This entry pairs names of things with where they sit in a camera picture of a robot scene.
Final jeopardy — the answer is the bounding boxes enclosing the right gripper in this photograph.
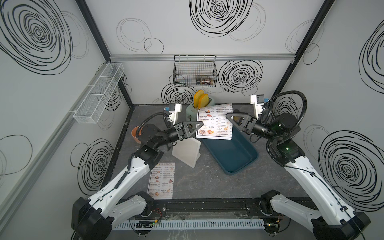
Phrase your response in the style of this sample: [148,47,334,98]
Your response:
[226,112,279,145]

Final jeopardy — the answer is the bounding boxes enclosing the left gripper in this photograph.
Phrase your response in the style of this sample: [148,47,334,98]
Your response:
[154,123,201,151]

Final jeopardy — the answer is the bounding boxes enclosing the white menu holder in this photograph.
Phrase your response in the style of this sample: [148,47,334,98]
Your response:
[172,138,201,168]

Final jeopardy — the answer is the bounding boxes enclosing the new menu sheet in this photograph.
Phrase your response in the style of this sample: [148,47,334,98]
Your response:
[196,104,233,140]

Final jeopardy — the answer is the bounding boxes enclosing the old menu sheet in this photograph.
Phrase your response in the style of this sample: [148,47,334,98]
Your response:
[148,162,176,200]

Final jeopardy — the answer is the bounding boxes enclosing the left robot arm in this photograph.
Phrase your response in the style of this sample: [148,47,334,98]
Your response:
[71,121,204,240]

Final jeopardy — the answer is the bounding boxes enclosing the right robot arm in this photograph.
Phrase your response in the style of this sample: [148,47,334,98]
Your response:
[226,113,371,240]

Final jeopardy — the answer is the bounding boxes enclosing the mint green toaster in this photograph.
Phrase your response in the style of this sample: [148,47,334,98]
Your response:
[186,98,215,121]

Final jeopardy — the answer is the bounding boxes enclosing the front toast slice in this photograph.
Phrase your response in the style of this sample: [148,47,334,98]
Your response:
[198,94,210,109]

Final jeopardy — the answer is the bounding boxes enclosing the toast slice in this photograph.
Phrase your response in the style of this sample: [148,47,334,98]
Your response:
[198,94,210,109]
[194,90,205,109]

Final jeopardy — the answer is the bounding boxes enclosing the teal plastic tray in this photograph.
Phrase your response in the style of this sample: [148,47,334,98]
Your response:
[201,129,259,176]

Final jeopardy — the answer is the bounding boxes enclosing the rear toast slice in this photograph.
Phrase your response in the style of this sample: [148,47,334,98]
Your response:
[194,90,205,109]

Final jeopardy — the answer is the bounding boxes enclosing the orange mug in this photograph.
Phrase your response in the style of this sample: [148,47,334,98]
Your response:
[131,126,141,144]

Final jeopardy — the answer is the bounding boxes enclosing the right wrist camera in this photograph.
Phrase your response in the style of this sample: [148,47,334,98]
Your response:
[250,95,265,119]

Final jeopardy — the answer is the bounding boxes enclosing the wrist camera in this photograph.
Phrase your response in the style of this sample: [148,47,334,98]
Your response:
[250,95,265,119]
[164,104,182,125]

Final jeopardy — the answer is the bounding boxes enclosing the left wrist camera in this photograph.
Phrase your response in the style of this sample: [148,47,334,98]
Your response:
[164,104,182,125]

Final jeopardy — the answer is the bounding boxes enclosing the items in wire basket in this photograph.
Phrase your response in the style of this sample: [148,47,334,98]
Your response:
[196,78,215,86]

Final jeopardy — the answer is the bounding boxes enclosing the black wire basket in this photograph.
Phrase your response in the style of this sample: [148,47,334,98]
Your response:
[172,55,218,88]

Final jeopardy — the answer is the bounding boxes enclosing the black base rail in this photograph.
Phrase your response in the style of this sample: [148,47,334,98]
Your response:
[141,198,283,218]

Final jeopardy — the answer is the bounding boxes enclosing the white slotted cable duct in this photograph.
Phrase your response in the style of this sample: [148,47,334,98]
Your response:
[114,219,265,231]

